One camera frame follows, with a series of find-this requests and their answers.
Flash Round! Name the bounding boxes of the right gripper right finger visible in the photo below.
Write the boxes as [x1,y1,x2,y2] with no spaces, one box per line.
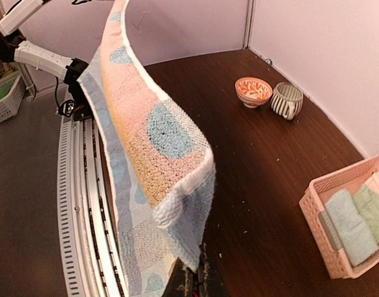
[198,243,230,297]

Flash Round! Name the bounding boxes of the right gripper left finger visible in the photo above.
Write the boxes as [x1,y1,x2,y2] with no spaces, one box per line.
[162,259,198,297]

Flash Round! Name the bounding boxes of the blue patterned towel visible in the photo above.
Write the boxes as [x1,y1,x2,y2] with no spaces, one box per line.
[78,1,216,296]

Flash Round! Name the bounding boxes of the pink plastic basket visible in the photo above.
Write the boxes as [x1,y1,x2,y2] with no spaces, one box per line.
[299,156,379,279]

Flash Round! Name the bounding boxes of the light blue towel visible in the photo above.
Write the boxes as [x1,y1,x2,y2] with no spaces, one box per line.
[325,189,378,267]

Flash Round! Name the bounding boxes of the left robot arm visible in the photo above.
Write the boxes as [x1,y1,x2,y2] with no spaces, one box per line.
[0,0,88,94]

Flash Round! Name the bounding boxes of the grey green rolled towel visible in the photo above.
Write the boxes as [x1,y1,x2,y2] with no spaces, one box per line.
[352,184,379,244]

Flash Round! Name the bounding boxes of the red patterned bowl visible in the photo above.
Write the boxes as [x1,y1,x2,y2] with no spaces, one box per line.
[235,77,272,108]

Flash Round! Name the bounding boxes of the striped ceramic mug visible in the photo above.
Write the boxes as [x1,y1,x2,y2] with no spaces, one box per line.
[271,82,303,121]

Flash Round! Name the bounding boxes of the white storage basket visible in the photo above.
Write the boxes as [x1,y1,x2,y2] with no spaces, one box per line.
[0,71,26,124]

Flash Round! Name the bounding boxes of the front aluminium rail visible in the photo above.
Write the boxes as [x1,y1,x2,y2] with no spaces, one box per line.
[57,118,127,296]

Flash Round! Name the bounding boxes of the left aluminium frame post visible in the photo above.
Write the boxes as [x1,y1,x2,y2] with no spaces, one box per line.
[242,0,256,49]

